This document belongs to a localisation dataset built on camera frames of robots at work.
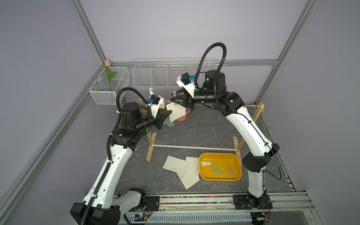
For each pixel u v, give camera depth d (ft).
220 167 2.79
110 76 2.98
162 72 3.19
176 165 2.87
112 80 3.35
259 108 1.92
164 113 2.14
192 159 2.93
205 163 2.83
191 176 2.74
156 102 1.76
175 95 1.92
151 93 1.97
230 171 2.71
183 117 3.65
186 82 1.60
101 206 1.21
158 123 1.90
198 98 1.77
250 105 1.93
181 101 1.81
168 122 3.65
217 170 2.74
